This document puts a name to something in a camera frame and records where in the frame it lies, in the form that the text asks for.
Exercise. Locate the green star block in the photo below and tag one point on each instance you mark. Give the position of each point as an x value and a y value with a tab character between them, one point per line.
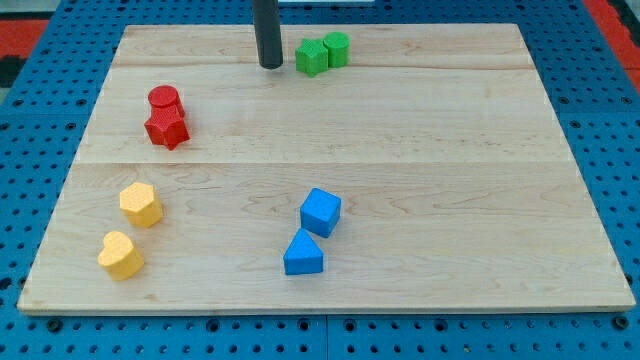
311	57

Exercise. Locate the wooden board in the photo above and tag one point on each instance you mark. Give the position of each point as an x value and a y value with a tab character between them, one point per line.
459	192

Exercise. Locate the green cylinder block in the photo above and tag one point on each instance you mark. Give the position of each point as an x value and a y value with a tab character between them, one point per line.
337	45

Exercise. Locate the blue triangle block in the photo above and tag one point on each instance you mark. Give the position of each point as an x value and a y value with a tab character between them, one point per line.
303	255

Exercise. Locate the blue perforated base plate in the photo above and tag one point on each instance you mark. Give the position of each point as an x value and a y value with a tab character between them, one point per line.
48	106

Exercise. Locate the yellow hexagon block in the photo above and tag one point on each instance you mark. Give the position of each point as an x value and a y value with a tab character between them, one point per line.
141	204

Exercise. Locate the red star block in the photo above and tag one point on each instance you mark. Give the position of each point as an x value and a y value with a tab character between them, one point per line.
166	126

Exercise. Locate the yellow heart block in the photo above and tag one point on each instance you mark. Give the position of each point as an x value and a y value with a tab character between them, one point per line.
119	257

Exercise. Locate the red cylinder block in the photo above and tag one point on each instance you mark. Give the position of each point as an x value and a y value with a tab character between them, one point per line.
164	96

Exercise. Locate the blue cube block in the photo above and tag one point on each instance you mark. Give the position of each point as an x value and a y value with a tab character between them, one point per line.
320	212

